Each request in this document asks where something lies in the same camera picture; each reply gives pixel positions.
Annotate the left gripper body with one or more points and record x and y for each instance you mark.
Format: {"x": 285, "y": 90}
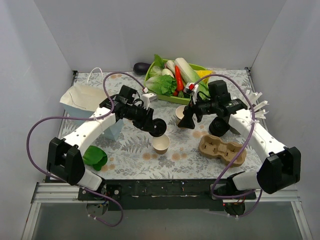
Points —
{"x": 144, "y": 118}

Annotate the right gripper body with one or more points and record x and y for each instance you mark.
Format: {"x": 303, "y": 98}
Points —
{"x": 194, "y": 110}

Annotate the light blue paper bag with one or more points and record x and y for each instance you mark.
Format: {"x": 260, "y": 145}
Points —
{"x": 82, "y": 100}

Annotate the black cup lid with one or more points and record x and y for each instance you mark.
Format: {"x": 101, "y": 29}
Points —
{"x": 159, "y": 127}

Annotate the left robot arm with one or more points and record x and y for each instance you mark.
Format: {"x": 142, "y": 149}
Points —
{"x": 65, "y": 156}

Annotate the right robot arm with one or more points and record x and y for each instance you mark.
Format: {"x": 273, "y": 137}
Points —
{"x": 281, "y": 166}

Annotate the stack of paper cups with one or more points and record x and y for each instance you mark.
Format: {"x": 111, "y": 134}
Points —
{"x": 179, "y": 113}

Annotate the green plastic vegetable tray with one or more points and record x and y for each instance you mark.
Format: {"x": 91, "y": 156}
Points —
{"x": 174, "y": 99}

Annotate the stack of black lids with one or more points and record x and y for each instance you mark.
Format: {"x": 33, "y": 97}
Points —
{"x": 218, "y": 127}

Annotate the stack of pulp cup carriers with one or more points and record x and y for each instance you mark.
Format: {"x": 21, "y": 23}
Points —
{"x": 214, "y": 147}

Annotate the napa cabbage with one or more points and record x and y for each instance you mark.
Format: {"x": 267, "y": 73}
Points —
{"x": 189, "y": 75}

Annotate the yellow pepper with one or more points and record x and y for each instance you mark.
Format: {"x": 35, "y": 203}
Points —
{"x": 203, "y": 73}

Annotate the floral table mat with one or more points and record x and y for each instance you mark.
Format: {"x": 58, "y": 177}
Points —
{"x": 132, "y": 155}

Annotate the green lettuce head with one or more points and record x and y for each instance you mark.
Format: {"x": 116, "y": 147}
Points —
{"x": 162, "y": 85}

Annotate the dark purple eggplant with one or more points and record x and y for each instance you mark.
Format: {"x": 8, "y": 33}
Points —
{"x": 141, "y": 68}

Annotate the green bok choy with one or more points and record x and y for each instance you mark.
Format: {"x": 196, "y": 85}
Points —
{"x": 95, "y": 157}

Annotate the cup of white straws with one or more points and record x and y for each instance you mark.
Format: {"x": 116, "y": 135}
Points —
{"x": 253, "y": 97}

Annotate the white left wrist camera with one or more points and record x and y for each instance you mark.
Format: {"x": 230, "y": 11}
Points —
{"x": 147, "y": 98}

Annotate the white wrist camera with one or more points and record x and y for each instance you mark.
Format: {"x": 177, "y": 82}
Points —
{"x": 191, "y": 89}
{"x": 147, "y": 98}

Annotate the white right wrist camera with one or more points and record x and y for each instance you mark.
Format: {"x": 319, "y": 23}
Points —
{"x": 191, "y": 89}

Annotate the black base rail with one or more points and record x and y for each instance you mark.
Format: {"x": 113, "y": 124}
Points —
{"x": 162, "y": 194}

